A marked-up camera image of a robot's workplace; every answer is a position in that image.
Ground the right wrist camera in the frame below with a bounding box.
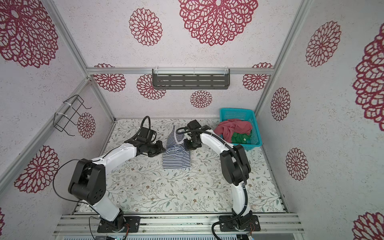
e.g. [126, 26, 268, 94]
[187, 120, 202, 131]

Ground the floral table mat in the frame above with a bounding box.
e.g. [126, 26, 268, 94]
[78, 118, 286, 214]

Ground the grey metal wall shelf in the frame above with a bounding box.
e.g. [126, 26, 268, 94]
[152, 69, 231, 90]

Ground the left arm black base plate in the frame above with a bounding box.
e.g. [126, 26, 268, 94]
[97, 216, 141, 233]

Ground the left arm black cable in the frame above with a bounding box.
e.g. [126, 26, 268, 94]
[52, 158, 100, 240]

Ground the maroon red tank top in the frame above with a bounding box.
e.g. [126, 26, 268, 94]
[214, 119, 253, 143]

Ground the black wire wall rack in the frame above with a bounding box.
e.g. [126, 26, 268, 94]
[53, 95, 91, 137]

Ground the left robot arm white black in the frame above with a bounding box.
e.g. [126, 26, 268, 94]
[68, 141, 165, 222]

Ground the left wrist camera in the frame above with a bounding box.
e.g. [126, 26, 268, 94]
[134, 116, 157, 143]

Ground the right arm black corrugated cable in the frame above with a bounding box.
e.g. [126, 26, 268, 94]
[175, 125, 250, 240]

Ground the aluminium front rail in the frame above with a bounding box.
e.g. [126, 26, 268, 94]
[52, 213, 305, 237]

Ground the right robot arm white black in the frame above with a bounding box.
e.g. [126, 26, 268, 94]
[177, 129, 251, 218]

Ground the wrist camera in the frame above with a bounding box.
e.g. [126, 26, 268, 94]
[134, 116, 157, 143]
[187, 120, 202, 131]

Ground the teal plastic basket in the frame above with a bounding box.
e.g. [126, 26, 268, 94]
[215, 108, 262, 151]

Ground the green tank top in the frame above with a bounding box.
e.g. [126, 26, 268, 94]
[231, 132, 252, 145]

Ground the blue white striped tank top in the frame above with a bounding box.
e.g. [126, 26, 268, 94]
[162, 125, 191, 169]

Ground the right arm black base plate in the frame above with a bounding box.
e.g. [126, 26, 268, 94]
[220, 214, 261, 232]

